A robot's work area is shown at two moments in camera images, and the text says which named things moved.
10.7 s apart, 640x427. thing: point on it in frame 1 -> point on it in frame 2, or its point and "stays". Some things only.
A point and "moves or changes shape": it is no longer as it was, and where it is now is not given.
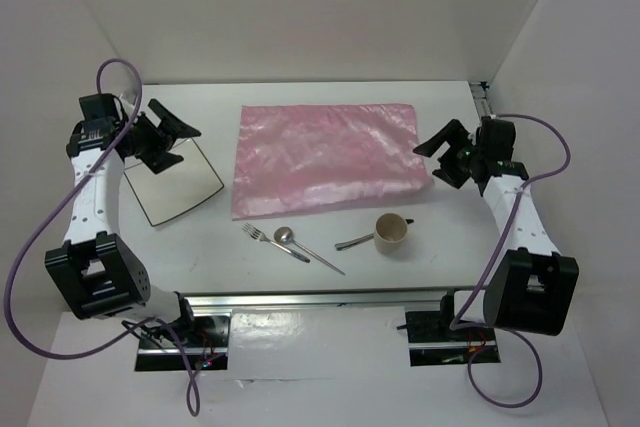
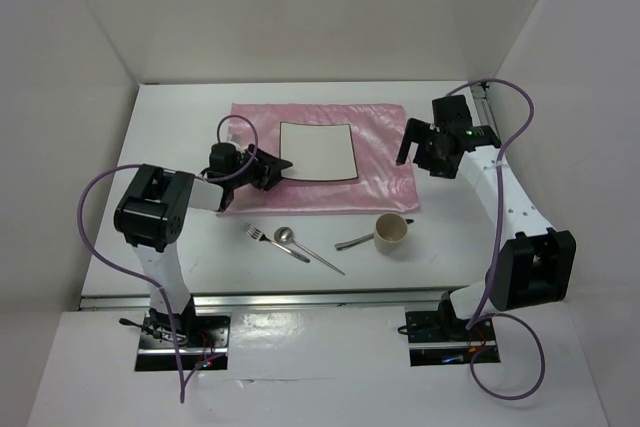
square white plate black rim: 176,190 moves or changes shape
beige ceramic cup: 390,230 stays
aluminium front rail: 413,299 stays
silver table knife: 342,244 stays
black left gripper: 159,159 -> 264,178
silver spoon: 285,236 stays
